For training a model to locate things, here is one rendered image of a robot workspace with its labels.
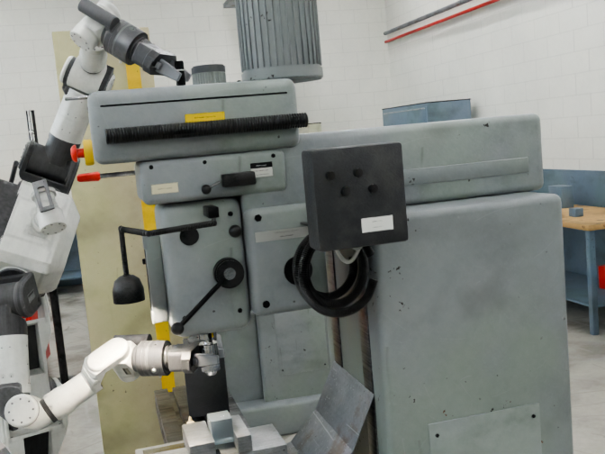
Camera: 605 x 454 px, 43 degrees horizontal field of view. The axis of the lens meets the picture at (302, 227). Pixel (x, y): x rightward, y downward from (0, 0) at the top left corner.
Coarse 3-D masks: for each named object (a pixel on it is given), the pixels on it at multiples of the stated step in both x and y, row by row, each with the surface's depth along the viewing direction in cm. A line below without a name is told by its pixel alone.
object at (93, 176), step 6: (78, 174) 188; (84, 174) 188; (90, 174) 188; (96, 174) 188; (102, 174) 189; (108, 174) 189; (114, 174) 190; (120, 174) 190; (126, 174) 190; (132, 174) 191; (78, 180) 187; (84, 180) 188; (90, 180) 188; (96, 180) 189
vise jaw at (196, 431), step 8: (184, 424) 191; (192, 424) 190; (200, 424) 190; (184, 432) 186; (192, 432) 185; (200, 432) 185; (208, 432) 184; (184, 440) 189; (192, 440) 180; (200, 440) 180; (208, 440) 179; (192, 448) 177; (200, 448) 178; (208, 448) 178
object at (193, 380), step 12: (192, 336) 242; (204, 372) 225; (192, 384) 225; (204, 384) 226; (216, 384) 226; (192, 396) 225; (204, 396) 226; (216, 396) 227; (228, 396) 227; (192, 408) 226; (204, 408) 226; (216, 408) 227; (228, 408) 227
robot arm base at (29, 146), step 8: (32, 144) 213; (24, 152) 211; (24, 160) 211; (72, 160) 217; (24, 168) 211; (72, 168) 216; (24, 176) 211; (32, 176) 212; (72, 176) 216; (48, 184) 214; (56, 184) 215; (64, 184) 217; (72, 184) 216; (64, 192) 216
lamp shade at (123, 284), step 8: (120, 280) 174; (128, 280) 174; (136, 280) 175; (120, 288) 174; (128, 288) 174; (136, 288) 174; (120, 296) 174; (128, 296) 174; (136, 296) 174; (144, 296) 177
